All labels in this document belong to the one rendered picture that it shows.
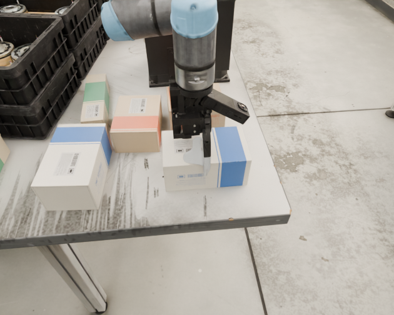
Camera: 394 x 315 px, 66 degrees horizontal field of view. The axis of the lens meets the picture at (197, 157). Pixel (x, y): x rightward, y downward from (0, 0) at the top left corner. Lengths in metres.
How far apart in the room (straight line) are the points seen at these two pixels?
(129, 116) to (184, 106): 0.26
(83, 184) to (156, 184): 0.18
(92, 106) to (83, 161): 0.25
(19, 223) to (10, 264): 0.85
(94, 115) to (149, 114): 0.16
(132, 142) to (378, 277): 1.20
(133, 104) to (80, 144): 0.20
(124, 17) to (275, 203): 0.51
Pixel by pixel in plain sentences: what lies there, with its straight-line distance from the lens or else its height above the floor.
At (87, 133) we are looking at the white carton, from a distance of 0.79.
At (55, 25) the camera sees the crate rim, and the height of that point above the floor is 0.93.
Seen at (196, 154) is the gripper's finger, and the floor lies 0.82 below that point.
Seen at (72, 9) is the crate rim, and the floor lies 0.93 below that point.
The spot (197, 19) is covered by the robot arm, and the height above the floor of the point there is 1.10.
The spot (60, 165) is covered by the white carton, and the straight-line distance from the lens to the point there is 0.73.
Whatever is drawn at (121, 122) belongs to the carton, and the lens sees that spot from 0.82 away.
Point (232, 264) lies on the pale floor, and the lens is 1.42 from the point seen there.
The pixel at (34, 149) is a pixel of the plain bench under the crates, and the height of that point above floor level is 0.70.
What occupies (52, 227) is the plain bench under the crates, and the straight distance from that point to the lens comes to 0.75.
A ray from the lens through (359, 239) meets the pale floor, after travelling 1.65.
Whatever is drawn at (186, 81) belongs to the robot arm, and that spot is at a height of 0.98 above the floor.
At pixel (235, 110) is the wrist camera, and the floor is 0.91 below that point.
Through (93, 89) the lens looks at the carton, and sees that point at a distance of 1.00.
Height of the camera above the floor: 1.29
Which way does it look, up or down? 46 degrees down
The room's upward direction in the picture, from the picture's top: straight up
